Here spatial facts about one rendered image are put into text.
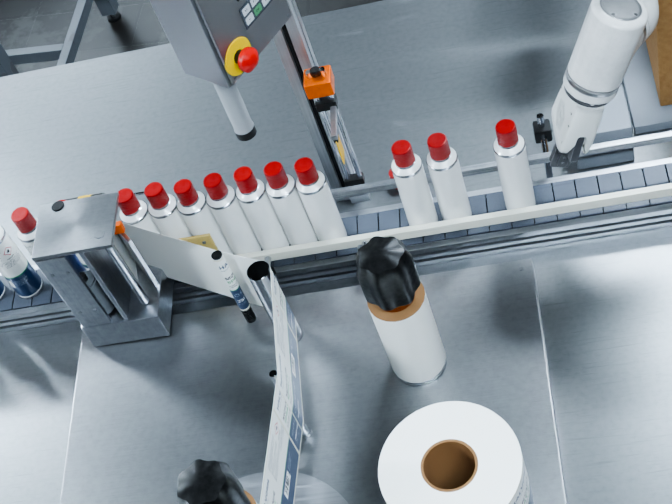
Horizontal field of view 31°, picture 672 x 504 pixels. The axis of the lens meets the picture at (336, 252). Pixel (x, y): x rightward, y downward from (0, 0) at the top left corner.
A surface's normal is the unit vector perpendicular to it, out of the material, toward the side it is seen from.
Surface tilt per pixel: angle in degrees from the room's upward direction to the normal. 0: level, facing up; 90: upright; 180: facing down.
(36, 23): 0
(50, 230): 0
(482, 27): 0
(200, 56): 90
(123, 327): 90
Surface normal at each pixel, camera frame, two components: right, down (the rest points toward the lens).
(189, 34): -0.55, 0.74
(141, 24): -0.24, -0.59
